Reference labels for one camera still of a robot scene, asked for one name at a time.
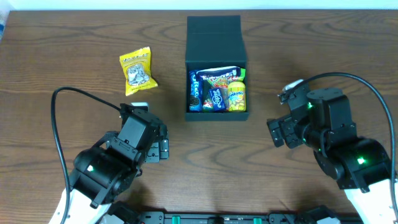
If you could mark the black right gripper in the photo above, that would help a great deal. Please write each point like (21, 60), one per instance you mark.
(278, 132)

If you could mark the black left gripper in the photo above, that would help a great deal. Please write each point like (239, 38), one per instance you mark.
(160, 147)

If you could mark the yellow round gum container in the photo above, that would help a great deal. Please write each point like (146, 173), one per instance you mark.
(236, 97)

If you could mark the blue Oreo cookie pack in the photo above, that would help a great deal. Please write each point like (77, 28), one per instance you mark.
(196, 92)

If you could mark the yellow sunflower seed bag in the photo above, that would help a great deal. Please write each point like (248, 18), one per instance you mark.
(136, 67)

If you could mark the blue Eclipse mint pack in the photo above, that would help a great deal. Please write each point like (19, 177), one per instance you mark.
(217, 99)

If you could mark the Haribo gummy candy bag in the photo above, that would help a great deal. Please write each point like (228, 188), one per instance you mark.
(222, 84)

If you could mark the Dairy Milk chocolate bar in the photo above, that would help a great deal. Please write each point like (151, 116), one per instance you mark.
(219, 72)

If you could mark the dark green box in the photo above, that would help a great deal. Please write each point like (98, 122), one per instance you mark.
(213, 41)

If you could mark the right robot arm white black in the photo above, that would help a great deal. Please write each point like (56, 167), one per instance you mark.
(359, 166)

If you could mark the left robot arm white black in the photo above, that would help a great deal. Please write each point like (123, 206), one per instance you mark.
(106, 170)

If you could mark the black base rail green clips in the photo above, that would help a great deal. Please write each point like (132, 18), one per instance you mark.
(122, 214)

